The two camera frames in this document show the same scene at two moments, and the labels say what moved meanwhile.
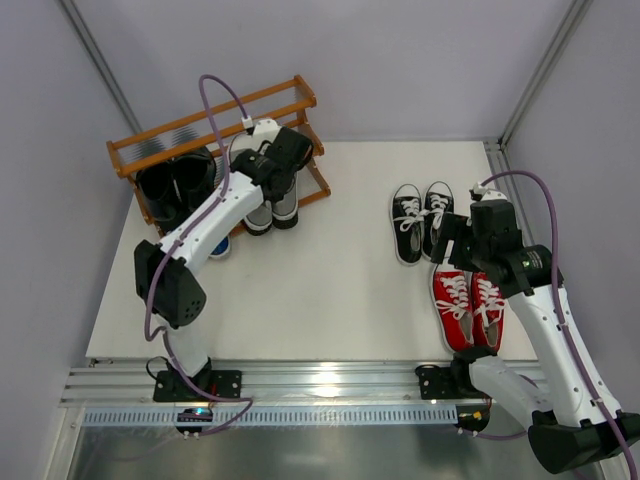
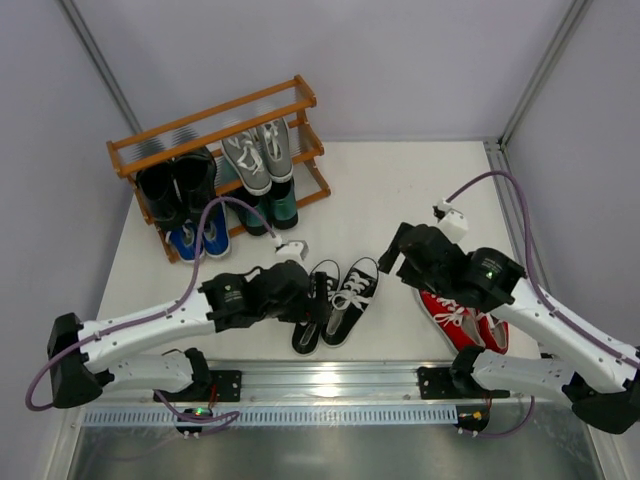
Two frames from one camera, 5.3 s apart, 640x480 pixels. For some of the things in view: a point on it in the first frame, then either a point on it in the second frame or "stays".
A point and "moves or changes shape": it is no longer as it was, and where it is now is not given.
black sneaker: (439, 200) to (349, 300)
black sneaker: (407, 219) to (312, 284)
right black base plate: (437, 384) stays
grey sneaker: (285, 212) moves or changes shape
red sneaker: (488, 312) moves or changes shape
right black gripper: (447, 240) to (406, 248)
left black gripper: (282, 182) to (310, 298)
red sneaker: (454, 298) moves or changes shape
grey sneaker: (260, 221) moves or changes shape
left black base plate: (173, 386) stays
